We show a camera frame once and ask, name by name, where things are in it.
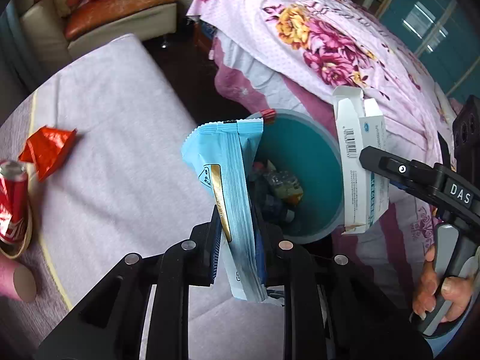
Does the white medicine box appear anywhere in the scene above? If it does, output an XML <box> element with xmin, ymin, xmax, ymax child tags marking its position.
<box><xmin>333</xmin><ymin>85</ymin><xmax>389</xmax><ymax>234</ymax></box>

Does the orange snack wrapper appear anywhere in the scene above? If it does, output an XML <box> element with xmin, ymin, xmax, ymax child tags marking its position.
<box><xmin>18</xmin><ymin>126</ymin><xmax>77</xmax><ymax>181</ymax></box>

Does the light blue snack wrapper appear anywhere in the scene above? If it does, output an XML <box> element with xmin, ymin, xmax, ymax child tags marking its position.
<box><xmin>181</xmin><ymin>118</ymin><xmax>267</xmax><ymax>303</ymax></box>

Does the teal trash bin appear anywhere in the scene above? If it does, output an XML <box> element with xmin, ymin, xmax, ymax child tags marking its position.
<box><xmin>255</xmin><ymin>109</ymin><xmax>344</xmax><ymax>244</ymax></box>

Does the trash pile in bin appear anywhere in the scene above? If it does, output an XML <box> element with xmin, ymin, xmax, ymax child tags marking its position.
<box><xmin>249</xmin><ymin>160</ymin><xmax>304</xmax><ymax>225</ymax></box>

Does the person's right hand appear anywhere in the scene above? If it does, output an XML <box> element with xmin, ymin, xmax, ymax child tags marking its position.
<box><xmin>411</xmin><ymin>244</ymin><xmax>475</xmax><ymax>324</ymax></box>

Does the red label on bin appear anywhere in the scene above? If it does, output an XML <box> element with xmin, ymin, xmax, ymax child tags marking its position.
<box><xmin>260</xmin><ymin>109</ymin><xmax>277</xmax><ymax>125</ymax></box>

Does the red soda can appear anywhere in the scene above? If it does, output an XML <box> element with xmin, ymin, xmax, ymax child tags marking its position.
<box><xmin>0</xmin><ymin>160</ymin><xmax>29</xmax><ymax>245</ymax></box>

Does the pink floral quilt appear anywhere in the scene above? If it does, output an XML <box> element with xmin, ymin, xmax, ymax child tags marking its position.
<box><xmin>188</xmin><ymin>0</ymin><xmax>453</xmax><ymax>306</ymax></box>

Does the cream sofa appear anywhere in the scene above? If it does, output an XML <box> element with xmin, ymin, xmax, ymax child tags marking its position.
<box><xmin>14</xmin><ymin>0</ymin><xmax>178</xmax><ymax>71</ymax></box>

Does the orange sofa cushion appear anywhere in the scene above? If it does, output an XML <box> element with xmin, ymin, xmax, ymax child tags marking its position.
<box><xmin>64</xmin><ymin>0</ymin><xmax>177</xmax><ymax>41</ymax></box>

